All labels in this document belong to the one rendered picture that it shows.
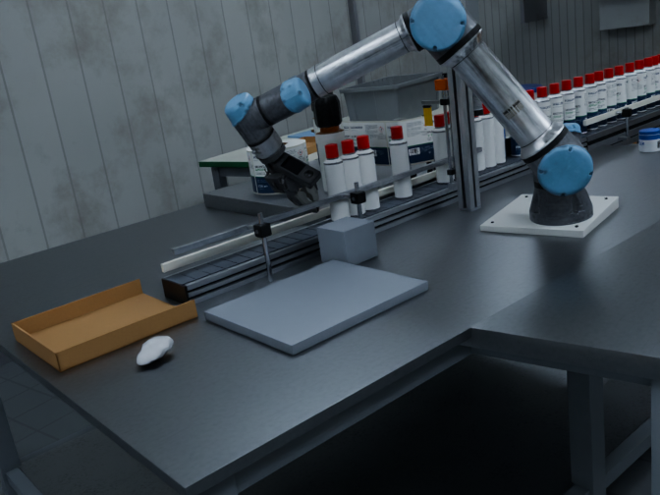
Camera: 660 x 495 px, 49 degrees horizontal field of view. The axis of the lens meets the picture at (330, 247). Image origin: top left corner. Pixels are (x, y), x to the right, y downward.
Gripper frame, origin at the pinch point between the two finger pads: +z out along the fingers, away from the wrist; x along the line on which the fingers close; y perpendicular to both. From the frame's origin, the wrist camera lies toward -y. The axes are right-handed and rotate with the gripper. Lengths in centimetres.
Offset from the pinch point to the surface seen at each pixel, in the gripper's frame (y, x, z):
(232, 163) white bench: 166, -62, 52
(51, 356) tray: -10, 69, -31
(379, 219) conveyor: -4.4, -11.3, 14.9
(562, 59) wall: 226, -404, 247
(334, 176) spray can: -1.5, -8.9, -3.2
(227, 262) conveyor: -0.4, 27.9, -9.9
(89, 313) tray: 12, 56, -21
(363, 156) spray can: -1.2, -19.9, 0.1
